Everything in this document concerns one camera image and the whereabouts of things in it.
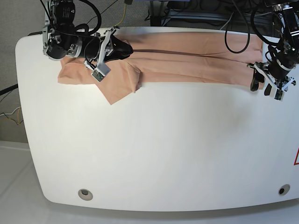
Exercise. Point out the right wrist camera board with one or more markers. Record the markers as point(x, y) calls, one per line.
point(100, 71)

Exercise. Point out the red triangle warning sticker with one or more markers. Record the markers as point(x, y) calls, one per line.
point(296, 162)

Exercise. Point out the peach orange T-shirt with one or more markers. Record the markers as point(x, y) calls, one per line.
point(170, 57)

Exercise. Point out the black bar at left edge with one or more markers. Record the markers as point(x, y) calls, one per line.
point(8, 89)

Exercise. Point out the left table cable grommet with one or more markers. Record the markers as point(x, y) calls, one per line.
point(85, 194)

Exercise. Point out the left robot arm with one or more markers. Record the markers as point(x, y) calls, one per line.
point(284, 53)

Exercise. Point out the aluminium frame rack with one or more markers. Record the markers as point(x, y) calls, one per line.
point(213, 14)

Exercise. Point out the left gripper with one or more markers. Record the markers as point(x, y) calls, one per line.
point(273, 73)

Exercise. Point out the right table cable grommet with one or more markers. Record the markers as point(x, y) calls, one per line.
point(284, 189)

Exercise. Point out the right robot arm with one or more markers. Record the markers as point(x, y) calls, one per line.
point(62, 38)

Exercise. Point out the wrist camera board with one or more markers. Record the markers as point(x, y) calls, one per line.
point(100, 71)
point(279, 94)

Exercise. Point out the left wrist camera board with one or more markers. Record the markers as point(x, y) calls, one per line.
point(279, 94)

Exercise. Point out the table cable grommet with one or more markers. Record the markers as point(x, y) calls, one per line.
point(85, 194)
point(284, 189)

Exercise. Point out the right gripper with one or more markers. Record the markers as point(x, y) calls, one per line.
point(105, 48)

